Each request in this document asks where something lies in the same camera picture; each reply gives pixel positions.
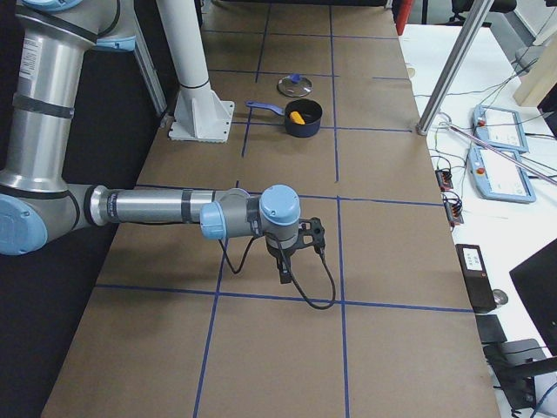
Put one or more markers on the dark blue saucepan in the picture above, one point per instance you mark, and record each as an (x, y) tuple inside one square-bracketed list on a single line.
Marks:
[(311, 111)]

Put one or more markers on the far blue teach pendant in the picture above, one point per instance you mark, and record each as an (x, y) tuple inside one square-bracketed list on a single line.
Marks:
[(499, 127)]

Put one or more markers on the black box with label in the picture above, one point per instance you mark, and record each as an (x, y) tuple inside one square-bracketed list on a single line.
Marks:
[(475, 277)]

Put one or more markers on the black monitor stand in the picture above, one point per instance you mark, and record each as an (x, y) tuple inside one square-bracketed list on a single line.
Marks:
[(526, 376)]

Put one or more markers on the orange black connector far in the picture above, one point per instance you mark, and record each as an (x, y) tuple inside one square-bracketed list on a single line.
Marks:
[(444, 179)]

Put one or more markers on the thin metal rod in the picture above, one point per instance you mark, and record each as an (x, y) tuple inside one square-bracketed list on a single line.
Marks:
[(491, 148)]

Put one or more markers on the white pedestal column base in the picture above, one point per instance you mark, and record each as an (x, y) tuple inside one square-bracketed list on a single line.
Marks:
[(199, 115)]

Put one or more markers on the glass lid blue knob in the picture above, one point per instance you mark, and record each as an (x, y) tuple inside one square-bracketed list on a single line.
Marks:
[(294, 86)]

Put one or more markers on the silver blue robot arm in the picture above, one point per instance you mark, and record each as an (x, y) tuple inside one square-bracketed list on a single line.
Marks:
[(38, 206)]

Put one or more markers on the near blue teach pendant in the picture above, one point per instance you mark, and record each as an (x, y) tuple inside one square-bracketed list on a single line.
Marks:
[(498, 178)]

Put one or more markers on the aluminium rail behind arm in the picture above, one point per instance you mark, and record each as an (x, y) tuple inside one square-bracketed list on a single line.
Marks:
[(150, 76)]

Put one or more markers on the black monitor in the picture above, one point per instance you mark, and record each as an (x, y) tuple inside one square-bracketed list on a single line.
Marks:
[(535, 282)]

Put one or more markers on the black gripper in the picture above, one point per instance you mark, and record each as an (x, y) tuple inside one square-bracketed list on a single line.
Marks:
[(277, 252)]

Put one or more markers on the orange black connector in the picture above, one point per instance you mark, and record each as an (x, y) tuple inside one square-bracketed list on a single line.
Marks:
[(444, 179), (453, 208)]

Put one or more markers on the orange black connector near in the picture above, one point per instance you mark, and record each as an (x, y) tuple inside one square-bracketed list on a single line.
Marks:
[(453, 208)]

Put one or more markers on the aluminium frame post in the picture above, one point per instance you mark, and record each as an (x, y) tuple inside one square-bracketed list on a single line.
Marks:
[(468, 33)]

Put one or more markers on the blue teach pendant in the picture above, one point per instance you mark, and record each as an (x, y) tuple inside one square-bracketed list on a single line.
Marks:
[(498, 178), (499, 127)]

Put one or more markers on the yellow corn cob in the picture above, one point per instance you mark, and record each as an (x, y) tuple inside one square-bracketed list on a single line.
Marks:
[(296, 118)]

